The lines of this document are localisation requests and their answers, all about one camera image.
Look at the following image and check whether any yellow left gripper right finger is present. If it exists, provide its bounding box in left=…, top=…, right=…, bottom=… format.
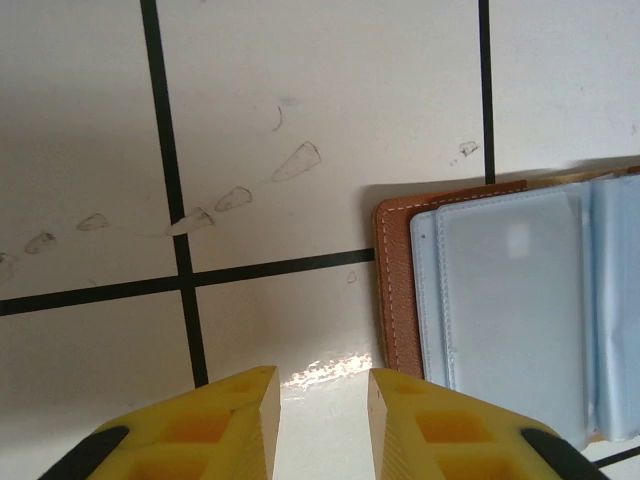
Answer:
left=367, top=367, right=604, bottom=480

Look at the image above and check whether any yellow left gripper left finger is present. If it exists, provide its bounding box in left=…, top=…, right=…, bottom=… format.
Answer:
left=49, top=364, right=282, bottom=480

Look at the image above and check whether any brown leather card holder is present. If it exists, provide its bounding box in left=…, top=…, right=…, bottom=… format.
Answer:
left=372, top=159, right=640, bottom=446

